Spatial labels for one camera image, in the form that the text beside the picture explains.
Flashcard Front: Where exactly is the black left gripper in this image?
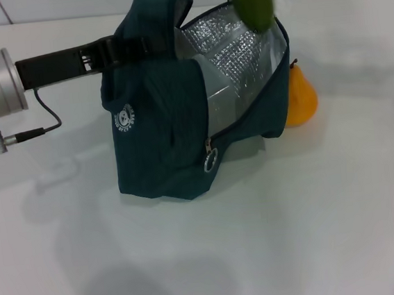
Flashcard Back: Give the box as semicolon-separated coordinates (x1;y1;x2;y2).
13;31;181;92

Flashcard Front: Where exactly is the clear container with blue-rimmed lid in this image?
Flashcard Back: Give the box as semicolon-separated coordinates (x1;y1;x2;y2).
195;52;245;136

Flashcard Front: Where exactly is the dark teal insulated lunch bag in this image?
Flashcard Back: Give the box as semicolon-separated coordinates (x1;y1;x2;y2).
91;0;305;209

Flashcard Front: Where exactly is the green cucumber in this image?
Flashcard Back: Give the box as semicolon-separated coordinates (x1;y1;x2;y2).
226;0;277;35

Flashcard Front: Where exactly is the yellow orange pear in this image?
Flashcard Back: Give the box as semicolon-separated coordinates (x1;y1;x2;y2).
279;56;321;128

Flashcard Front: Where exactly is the grey left arm cable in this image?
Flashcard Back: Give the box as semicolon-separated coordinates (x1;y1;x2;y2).
0;85;64;144

